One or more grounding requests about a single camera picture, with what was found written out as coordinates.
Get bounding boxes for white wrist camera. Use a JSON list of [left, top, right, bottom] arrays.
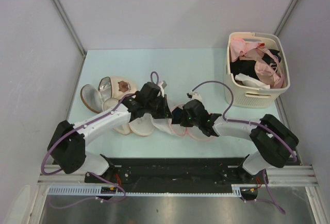
[[157, 81, 167, 97], [187, 92, 203, 102]]

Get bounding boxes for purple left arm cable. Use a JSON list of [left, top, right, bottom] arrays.
[[40, 71, 163, 209]]

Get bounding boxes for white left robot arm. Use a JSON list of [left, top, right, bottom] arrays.
[[46, 82, 172, 183]]

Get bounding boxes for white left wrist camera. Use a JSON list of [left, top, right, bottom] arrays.
[[157, 81, 167, 97]]

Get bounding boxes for pink bras in basket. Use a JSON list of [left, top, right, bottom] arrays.
[[229, 37, 284, 89]]

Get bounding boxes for cream plastic laundry basket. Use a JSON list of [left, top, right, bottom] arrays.
[[224, 32, 290, 108]]

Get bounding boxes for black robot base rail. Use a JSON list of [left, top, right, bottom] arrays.
[[84, 154, 261, 193]]

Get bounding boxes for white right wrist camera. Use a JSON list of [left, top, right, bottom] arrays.
[[187, 92, 203, 102]]

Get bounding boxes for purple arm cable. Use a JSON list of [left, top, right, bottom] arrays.
[[40, 71, 163, 209], [192, 80, 299, 215]]

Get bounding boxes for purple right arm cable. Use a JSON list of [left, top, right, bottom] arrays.
[[192, 80, 299, 215]]

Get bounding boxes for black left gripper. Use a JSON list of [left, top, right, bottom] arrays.
[[145, 94, 173, 119]]

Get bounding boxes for white slotted cable duct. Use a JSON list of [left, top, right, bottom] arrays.
[[48, 184, 258, 197]]

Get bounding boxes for white bra in basket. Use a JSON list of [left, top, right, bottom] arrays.
[[235, 73, 270, 89]]

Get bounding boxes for black bra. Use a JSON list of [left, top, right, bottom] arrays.
[[171, 107, 183, 125]]

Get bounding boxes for black garment in basket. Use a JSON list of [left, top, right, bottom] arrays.
[[230, 54, 277, 80]]

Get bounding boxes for silver brown-rimmed bra cup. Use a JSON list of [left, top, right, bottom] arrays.
[[80, 84, 103, 113]]

